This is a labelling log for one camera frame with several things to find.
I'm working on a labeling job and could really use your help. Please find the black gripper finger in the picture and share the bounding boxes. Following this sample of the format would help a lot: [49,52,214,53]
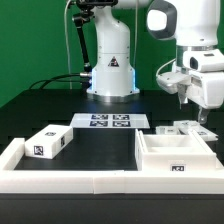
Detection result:
[198,107,209,125]
[178,84,188,106]

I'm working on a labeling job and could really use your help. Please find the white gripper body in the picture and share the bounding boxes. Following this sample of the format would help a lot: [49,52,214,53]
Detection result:
[183,49,224,109]

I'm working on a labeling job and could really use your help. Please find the white door panel with tags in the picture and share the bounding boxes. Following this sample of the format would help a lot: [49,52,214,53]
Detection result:
[156,126,180,135]

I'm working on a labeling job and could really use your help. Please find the white cabinet body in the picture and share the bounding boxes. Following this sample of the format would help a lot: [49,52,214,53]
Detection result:
[135,129,223,172]

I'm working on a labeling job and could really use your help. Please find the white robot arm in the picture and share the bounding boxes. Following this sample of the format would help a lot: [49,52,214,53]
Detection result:
[87,0,224,123]

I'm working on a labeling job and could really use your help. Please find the white flat top panel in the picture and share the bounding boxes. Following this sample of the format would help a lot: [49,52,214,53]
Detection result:
[70,113,150,129]

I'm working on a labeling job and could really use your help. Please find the white box with tags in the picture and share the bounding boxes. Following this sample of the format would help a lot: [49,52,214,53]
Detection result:
[25,124,73,159]

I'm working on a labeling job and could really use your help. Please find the white U-shaped border fence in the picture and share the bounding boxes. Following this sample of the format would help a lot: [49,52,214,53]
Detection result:
[0,138,224,194]

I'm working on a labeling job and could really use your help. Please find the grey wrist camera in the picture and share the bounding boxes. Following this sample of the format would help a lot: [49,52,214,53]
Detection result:
[156,72,189,94]

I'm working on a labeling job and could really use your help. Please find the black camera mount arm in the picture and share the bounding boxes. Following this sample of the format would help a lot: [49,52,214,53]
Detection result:
[72,0,118,72]

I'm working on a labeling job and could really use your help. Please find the black cables on table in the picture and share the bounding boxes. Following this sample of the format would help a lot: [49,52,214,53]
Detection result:
[29,72,93,90]

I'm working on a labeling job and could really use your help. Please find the white hanging cable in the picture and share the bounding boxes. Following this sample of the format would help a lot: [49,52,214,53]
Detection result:
[63,0,74,90]

